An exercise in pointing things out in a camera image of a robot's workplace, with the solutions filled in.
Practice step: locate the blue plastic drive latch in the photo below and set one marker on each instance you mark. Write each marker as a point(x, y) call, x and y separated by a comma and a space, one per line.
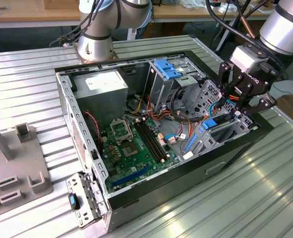
point(167, 69)

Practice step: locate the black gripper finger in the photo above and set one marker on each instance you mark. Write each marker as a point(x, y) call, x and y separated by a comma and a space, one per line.
point(266, 102)
point(221, 79)

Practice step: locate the small white box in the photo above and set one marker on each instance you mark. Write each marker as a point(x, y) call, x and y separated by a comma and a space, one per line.
point(228, 9)

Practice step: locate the grey power supply unit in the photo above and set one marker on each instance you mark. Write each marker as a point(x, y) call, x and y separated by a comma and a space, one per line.
point(99, 99)

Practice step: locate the square brown base plate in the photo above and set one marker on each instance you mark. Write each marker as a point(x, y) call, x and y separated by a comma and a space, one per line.
point(115, 56)

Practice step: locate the wooden box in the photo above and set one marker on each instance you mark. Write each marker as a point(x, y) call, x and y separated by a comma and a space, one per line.
point(59, 3)

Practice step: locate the long wooden desk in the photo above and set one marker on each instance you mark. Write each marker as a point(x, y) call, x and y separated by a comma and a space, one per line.
point(186, 14)

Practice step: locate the grey parts rack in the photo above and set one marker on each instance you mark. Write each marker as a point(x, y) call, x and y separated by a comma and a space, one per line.
point(19, 158)

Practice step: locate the black open PC case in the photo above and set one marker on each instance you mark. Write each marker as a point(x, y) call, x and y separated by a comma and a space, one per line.
point(186, 181)

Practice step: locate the grey metal slot retainer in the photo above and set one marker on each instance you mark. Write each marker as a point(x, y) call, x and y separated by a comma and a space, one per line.
point(89, 199)

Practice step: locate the black disk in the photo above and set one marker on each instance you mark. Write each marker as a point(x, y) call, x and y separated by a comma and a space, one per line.
point(209, 124)

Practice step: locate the green motherboard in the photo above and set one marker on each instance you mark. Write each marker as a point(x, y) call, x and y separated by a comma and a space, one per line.
point(137, 160)

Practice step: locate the white board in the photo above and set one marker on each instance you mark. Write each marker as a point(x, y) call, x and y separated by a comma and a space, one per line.
point(292, 88)

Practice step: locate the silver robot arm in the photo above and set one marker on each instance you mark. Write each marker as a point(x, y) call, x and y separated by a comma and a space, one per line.
point(94, 48)

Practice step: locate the blue expansion slot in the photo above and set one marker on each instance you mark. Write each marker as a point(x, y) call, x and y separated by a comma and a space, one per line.
point(130, 177)

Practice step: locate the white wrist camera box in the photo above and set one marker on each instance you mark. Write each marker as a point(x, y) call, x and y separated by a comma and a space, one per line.
point(248, 58)

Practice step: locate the clear plastic bag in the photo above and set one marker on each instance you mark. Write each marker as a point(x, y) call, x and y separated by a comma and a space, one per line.
point(191, 4)

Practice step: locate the white box with black top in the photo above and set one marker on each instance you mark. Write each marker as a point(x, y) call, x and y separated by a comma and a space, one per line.
point(214, 6)

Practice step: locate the flat white box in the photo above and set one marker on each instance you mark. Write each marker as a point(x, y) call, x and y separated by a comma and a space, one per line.
point(265, 10)

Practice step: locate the white paper label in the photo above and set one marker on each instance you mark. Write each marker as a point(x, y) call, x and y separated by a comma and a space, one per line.
point(188, 155)

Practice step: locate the black RAM slot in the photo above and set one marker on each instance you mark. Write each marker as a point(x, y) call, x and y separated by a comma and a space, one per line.
point(147, 141)
point(159, 139)
point(155, 140)
point(151, 140)

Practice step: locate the grey metal drive cage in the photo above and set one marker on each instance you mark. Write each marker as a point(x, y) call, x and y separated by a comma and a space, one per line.
point(161, 89)

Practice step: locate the grey metal disk bay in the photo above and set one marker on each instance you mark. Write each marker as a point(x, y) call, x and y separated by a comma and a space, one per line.
point(203, 145)

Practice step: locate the blue black latch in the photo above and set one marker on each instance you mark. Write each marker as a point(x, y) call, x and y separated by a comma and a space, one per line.
point(73, 201)

